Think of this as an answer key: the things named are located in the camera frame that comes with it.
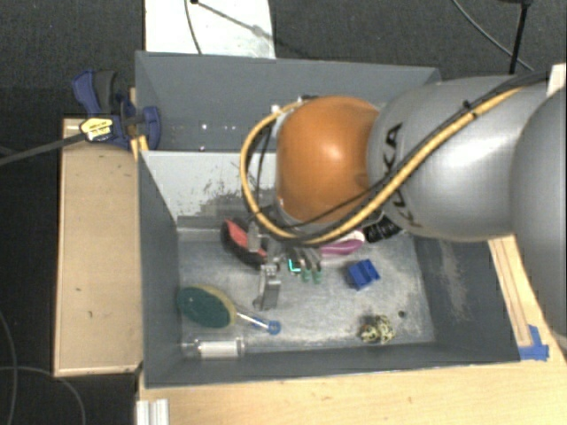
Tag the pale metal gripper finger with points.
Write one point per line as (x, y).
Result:
(274, 292)
(264, 281)

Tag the red and black brush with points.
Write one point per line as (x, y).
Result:
(237, 239)

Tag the grey metal bin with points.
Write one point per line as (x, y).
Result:
(319, 299)

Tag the purple and white object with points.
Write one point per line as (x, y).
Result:
(339, 248)

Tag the green and yellow round sponge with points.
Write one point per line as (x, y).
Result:
(201, 306)

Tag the clear glass tube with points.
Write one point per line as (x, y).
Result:
(217, 349)

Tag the blue ridged block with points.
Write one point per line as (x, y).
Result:
(362, 274)

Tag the yellow and black spotted toy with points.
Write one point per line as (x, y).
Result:
(375, 329)

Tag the pale wood board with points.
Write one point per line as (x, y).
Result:
(99, 246)

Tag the black cylinder on white bracket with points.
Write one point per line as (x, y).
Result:
(380, 230)

